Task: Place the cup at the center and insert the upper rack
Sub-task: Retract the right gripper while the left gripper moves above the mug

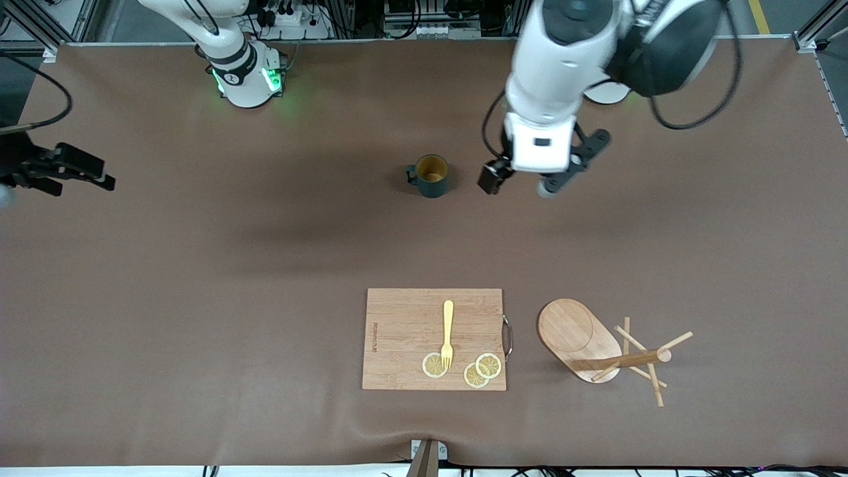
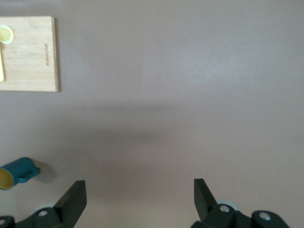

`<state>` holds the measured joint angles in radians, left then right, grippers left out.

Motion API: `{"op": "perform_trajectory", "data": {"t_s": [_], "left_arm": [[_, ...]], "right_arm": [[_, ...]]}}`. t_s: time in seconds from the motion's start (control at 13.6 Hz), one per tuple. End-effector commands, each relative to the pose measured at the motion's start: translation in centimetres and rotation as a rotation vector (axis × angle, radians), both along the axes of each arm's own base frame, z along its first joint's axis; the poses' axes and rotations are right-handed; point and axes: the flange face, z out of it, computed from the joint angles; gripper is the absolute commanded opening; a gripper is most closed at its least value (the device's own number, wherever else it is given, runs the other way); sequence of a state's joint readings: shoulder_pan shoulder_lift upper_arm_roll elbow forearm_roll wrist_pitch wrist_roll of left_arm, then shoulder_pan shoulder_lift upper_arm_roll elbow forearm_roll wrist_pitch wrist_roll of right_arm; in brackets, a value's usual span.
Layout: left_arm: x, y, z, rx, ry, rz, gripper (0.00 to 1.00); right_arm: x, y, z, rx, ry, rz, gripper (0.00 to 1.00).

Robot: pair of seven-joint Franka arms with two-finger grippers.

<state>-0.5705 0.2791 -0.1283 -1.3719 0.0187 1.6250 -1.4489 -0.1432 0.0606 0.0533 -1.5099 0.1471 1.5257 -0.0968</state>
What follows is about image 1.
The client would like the brown camera pole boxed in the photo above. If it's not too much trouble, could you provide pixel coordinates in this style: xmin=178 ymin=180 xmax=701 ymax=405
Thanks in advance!
xmin=405 ymin=439 xmax=440 ymax=477

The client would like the bamboo cutting board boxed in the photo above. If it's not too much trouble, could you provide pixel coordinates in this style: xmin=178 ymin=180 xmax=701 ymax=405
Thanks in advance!
xmin=362 ymin=288 xmax=514 ymax=392

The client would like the white power strip with plugs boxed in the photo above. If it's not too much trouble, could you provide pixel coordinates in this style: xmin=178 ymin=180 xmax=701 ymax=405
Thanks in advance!
xmin=252 ymin=5 xmax=335 ymax=40

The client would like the black electronics rack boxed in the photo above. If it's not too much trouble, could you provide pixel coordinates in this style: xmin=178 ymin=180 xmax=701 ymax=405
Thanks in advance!
xmin=335 ymin=0 xmax=524 ymax=39

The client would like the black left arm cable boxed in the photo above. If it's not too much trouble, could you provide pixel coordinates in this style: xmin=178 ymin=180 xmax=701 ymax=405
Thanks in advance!
xmin=482 ymin=0 xmax=744 ymax=160

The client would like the brown table mat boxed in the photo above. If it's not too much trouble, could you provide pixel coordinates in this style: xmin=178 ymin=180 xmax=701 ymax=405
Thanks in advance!
xmin=0 ymin=36 xmax=848 ymax=468

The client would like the aluminium frame post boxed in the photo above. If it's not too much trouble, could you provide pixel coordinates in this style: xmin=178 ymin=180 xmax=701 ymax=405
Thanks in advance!
xmin=792 ymin=0 xmax=848 ymax=52
xmin=0 ymin=0 xmax=101 ymax=47

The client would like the dark green mug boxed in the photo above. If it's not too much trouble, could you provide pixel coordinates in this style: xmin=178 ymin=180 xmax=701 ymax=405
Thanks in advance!
xmin=406 ymin=154 xmax=451 ymax=199

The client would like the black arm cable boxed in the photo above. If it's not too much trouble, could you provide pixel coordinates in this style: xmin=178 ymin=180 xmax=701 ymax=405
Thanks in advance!
xmin=482 ymin=0 xmax=744 ymax=160
xmin=0 ymin=52 xmax=74 ymax=135

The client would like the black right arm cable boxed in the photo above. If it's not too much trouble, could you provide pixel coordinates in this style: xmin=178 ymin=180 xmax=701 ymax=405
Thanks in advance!
xmin=0 ymin=52 xmax=74 ymax=135

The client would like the grey mounting bracket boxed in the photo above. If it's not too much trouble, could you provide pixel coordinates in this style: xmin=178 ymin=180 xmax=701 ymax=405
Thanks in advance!
xmin=411 ymin=439 xmax=449 ymax=462

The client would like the yellow plastic fork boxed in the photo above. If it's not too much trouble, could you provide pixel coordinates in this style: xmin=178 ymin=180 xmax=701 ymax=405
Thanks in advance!
xmin=441 ymin=299 xmax=455 ymax=370

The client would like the long white power strip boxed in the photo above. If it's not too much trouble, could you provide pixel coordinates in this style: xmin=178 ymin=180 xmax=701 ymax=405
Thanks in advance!
xmin=384 ymin=23 xmax=482 ymax=40

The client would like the wooden mug tree rack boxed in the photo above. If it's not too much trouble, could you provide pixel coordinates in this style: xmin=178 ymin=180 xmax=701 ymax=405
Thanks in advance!
xmin=537 ymin=298 xmax=694 ymax=408

